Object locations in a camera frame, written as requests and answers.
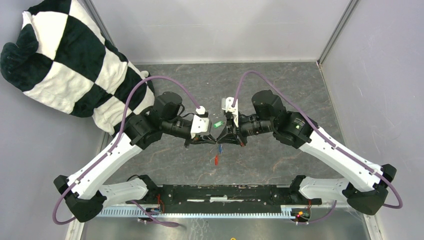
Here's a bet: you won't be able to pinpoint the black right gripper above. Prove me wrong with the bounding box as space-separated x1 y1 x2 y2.
216 111 275 147

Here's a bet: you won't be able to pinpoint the metal key holder red handle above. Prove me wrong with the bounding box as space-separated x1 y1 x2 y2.
209 143 221 166

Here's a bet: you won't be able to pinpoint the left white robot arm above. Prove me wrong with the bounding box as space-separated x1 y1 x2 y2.
53 91 216 223

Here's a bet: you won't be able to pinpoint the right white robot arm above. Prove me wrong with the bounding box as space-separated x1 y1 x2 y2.
217 90 397 216

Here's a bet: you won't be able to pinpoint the keys with green tag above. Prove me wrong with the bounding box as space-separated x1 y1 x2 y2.
213 120 226 129

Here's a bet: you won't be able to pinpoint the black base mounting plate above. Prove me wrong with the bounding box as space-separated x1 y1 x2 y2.
137 184 322 214

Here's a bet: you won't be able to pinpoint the checkered black white plush cloth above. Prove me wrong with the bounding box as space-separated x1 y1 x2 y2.
0 0 155 135

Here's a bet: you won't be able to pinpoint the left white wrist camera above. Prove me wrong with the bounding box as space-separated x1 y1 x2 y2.
190 106 212 139

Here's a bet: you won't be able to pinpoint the slotted grey cable duct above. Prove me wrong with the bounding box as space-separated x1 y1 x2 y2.
99 205 292 220

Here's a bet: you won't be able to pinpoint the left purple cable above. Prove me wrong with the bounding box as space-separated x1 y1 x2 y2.
52 75 204 226

